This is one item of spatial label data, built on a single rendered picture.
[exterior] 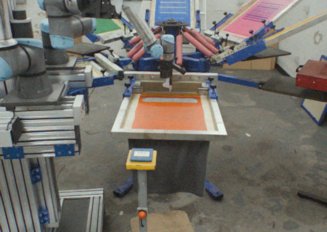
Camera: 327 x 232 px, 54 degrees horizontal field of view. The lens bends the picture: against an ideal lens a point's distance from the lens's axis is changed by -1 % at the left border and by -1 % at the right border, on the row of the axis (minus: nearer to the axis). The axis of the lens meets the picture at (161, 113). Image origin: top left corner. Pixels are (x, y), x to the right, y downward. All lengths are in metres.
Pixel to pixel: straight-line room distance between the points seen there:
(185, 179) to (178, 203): 0.84
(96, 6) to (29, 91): 0.54
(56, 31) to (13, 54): 0.24
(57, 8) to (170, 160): 1.07
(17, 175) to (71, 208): 0.68
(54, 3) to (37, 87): 0.43
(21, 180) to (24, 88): 0.63
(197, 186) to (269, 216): 0.96
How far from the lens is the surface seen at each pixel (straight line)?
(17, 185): 1.92
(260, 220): 2.71
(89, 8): 1.06
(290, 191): 3.08
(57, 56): 1.88
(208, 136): 1.65
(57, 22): 1.12
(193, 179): 1.92
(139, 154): 1.50
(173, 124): 1.81
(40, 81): 1.43
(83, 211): 2.40
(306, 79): 2.39
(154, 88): 2.17
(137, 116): 1.90
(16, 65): 1.31
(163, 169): 1.87
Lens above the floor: 1.75
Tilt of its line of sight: 24 degrees down
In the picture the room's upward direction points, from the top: 1 degrees clockwise
